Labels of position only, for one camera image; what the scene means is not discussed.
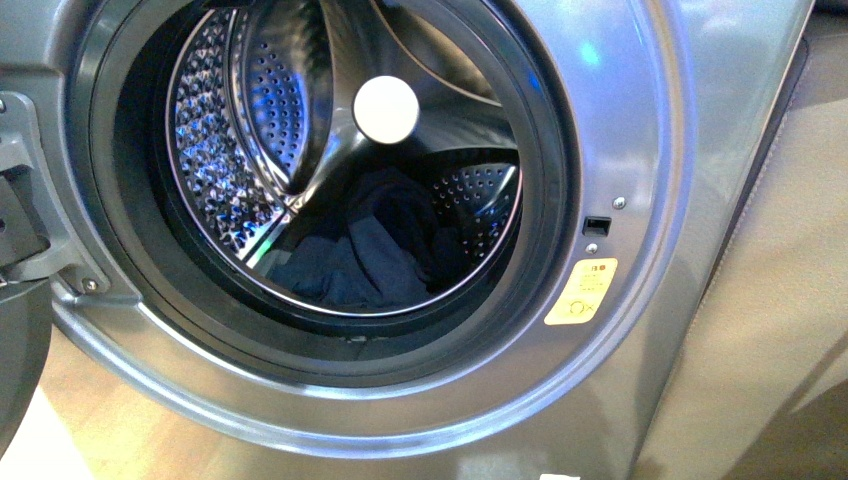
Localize dark clothes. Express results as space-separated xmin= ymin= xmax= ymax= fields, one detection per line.
xmin=270 ymin=168 xmax=471 ymax=310

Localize grey front-load washing machine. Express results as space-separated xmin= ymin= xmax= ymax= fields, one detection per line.
xmin=1 ymin=1 xmax=814 ymax=479

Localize black washing machine door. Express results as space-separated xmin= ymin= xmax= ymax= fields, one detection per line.
xmin=1 ymin=280 xmax=52 ymax=452

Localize orange warning sticker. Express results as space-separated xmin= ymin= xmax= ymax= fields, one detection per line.
xmin=544 ymin=258 xmax=618 ymax=326

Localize white paper label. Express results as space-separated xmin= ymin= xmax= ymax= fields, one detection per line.
xmin=539 ymin=473 xmax=581 ymax=480

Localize grey side panel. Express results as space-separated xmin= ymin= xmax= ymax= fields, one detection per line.
xmin=633 ymin=1 xmax=847 ymax=479

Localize grey door hinge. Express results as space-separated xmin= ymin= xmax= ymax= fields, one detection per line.
xmin=1 ymin=91 xmax=112 ymax=294

